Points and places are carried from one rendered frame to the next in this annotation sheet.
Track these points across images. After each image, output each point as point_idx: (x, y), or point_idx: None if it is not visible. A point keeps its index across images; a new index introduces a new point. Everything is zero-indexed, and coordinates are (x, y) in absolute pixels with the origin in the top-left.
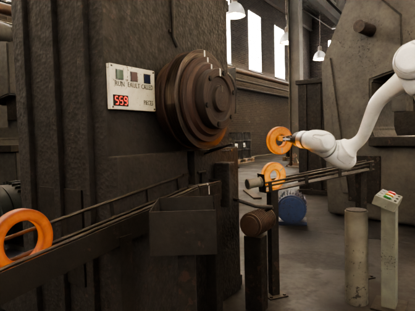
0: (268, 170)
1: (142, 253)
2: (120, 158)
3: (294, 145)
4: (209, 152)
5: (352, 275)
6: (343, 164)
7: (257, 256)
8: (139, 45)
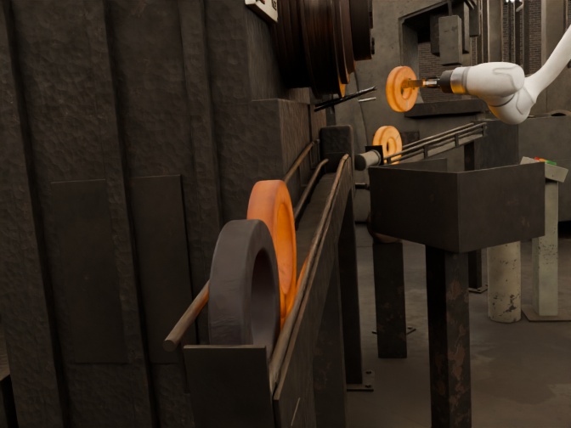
0: (385, 137)
1: None
2: (279, 101)
3: (444, 91)
4: (325, 106)
5: (505, 280)
6: (519, 115)
7: (397, 272)
8: None
